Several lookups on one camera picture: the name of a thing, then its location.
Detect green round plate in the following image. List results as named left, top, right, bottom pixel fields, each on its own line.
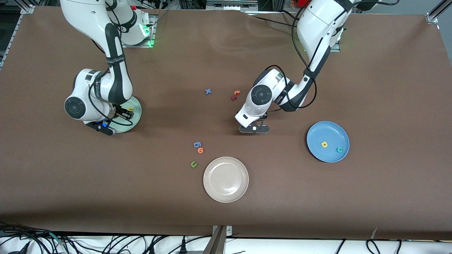
left=106, top=98, right=142, bottom=133

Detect blue round plate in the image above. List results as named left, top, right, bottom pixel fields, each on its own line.
left=306, top=121, right=350, bottom=163

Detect beige round plate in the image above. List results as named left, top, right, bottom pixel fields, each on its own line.
left=203, top=157, right=249, bottom=203

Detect brown table cover mat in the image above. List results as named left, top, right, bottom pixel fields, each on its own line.
left=0, top=6, right=452, bottom=241

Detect aluminium corner profile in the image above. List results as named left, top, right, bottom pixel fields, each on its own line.
left=0, top=4, right=36, bottom=71
left=426, top=0, right=448, bottom=24

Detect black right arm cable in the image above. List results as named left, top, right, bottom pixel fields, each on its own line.
left=88, top=35, right=135, bottom=127

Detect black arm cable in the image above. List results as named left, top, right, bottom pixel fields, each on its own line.
left=88, top=35, right=135, bottom=127
left=263, top=0, right=357, bottom=110

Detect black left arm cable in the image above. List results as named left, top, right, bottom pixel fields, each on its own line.
left=263, top=0, right=357, bottom=110

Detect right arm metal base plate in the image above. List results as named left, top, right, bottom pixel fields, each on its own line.
left=122, top=13, right=158, bottom=48

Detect grey metal frame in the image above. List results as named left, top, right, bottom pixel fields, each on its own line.
left=206, top=0, right=259, bottom=12

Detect metal table edge bracket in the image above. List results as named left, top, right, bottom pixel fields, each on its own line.
left=211, top=225, right=233, bottom=254

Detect teal cable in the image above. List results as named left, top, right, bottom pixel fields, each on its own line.
left=49, top=232, right=67, bottom=246

